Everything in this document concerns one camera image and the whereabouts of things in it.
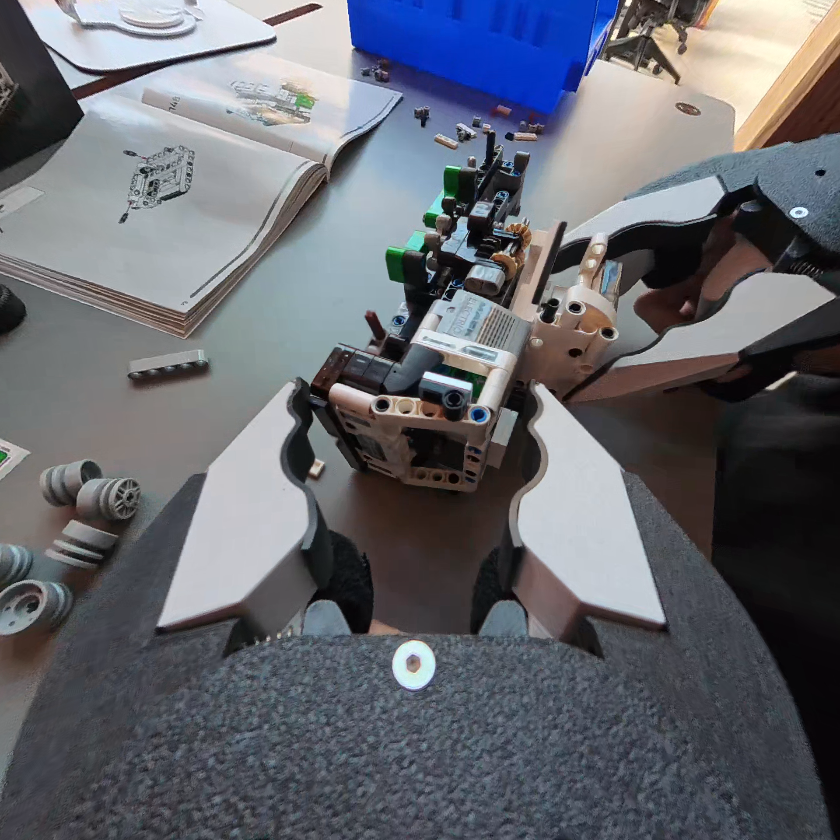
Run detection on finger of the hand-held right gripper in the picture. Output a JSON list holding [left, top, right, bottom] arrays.
[[563, 270, 824, 404], [554, 175, 756, 291]]

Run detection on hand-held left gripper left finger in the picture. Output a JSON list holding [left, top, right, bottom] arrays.
[[156, 378, 336, 641]]

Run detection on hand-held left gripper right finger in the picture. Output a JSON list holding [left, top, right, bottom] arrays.
[[502, 382, 668, 651]]

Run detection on white and black lego model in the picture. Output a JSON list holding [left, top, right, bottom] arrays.
[[311, 130, 621, 492]]

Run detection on grey lego wheel hub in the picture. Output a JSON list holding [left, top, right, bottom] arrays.
[[0, 579, 74, 636], [39, 459, 104, 508], [45, 518, 119, 568], [75, 477, 142, 522], [0, 543, 34, 592]]

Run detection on grey lego beam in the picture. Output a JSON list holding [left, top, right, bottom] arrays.
[[128, 348, 211, 382]]

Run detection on scattered small lego pieces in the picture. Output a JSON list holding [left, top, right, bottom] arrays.
[[360, 59, 549, 148]]

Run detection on black lego tyre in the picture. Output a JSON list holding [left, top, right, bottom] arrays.
[[0, 283, 27, 336]]

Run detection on black lego set box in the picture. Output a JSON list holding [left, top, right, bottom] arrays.
[[0, 0, 85, 173]]

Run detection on person's right hand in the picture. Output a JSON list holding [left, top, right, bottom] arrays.
[[671, 218, 773, 322]]

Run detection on wooden panel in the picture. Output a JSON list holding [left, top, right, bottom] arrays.
[[734, 7, 840, 152]]

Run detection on black office chair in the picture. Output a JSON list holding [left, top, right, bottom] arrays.
[[600, 0, 690, 85]]

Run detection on person's dark clothing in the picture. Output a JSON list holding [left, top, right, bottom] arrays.
[[712, 374, 840, 834]]

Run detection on blue plastic bin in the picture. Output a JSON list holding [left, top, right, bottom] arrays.
[[346, 0, 621, 114]]

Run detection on open instruction booklet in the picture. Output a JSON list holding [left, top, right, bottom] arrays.
[[0, 51, 404, 340]]

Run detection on clear plastic stand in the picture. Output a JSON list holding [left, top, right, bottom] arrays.
[[56, 0, 199, 38]]

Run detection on grey rounded base plate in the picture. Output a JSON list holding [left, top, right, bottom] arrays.
[[18, 0, 278, 73]]

